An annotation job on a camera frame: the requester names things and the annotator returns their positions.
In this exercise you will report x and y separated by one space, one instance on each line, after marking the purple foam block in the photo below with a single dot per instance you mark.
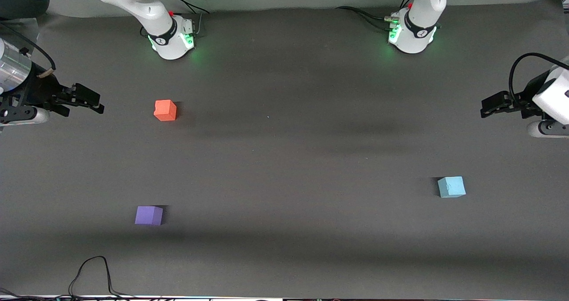
148 215

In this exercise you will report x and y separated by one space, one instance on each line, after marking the light blue foam block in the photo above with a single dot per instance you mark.
451 187

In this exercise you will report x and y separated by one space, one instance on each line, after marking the dark grey table mat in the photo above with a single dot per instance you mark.
311 203

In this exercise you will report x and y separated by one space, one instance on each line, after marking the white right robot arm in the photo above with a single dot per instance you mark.
151 7

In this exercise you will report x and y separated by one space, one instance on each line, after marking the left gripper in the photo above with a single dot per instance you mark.
527 100

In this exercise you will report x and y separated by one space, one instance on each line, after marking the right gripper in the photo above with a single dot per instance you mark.
39 93

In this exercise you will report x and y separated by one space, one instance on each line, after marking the orange foam block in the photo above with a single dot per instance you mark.
165 110

